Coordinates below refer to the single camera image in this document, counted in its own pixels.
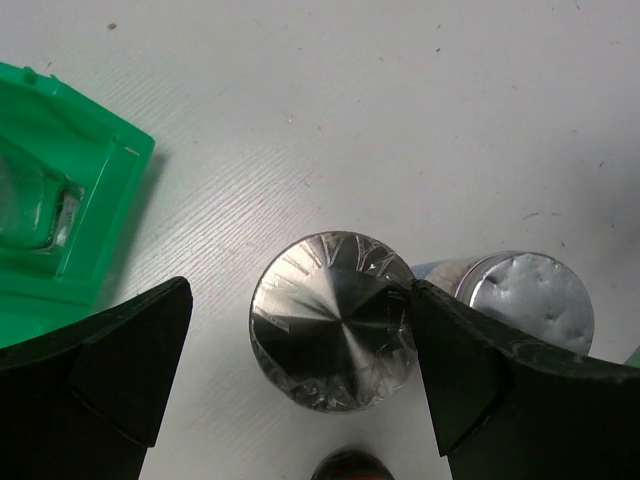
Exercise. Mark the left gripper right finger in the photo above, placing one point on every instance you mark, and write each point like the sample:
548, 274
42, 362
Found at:
506, 405

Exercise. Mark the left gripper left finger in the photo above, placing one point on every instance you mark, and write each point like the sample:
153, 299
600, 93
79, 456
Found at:
87, 401

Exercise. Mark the blue label silver lid shaker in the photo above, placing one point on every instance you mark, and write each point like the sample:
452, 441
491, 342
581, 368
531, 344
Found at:
530, 291

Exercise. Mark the jar with silver lid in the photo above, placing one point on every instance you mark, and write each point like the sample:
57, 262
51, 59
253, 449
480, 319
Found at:
328, 322

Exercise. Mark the glass bottle gold black pourer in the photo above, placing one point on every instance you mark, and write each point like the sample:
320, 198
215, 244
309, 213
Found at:
39, 203

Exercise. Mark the red lid dark sauce jar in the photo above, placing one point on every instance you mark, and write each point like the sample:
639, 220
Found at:
352, 464

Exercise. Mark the green three-compartment bin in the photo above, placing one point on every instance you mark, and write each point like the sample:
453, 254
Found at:
70, 170

